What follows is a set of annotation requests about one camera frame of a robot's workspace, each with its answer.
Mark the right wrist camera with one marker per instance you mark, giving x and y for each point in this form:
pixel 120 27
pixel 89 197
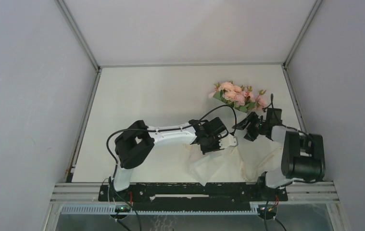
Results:
pixel 273 116

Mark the right controller board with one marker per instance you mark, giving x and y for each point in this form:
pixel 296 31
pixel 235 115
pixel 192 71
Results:
pixel 269 209

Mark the left controller board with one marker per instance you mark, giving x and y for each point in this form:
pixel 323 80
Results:
pixel 122 209

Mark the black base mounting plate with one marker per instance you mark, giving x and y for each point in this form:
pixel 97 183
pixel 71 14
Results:
pixel 192 196

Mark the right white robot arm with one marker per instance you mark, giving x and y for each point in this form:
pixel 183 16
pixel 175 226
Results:
pixel 303 155

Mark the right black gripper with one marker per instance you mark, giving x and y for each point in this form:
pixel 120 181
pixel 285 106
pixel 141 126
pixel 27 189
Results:
pixel 251 117

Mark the cream printed ribbon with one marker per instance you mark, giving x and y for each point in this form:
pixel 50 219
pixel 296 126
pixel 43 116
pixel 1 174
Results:
pixel 265 159

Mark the pink fake flower stem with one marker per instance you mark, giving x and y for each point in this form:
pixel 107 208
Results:
pixel 229 93
pixel 260 101
pixel 246 100

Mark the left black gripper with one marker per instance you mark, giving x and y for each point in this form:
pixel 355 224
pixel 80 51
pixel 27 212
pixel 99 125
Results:
pixel 216 148

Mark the white slotted cable duct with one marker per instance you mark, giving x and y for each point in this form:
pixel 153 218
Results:
pixel 110 210

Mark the controller board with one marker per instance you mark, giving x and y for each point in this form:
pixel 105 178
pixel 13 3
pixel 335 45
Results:
pixel 269 209
pixel 122 209

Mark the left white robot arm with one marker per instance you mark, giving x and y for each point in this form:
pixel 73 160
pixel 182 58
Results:
pixel 133 144

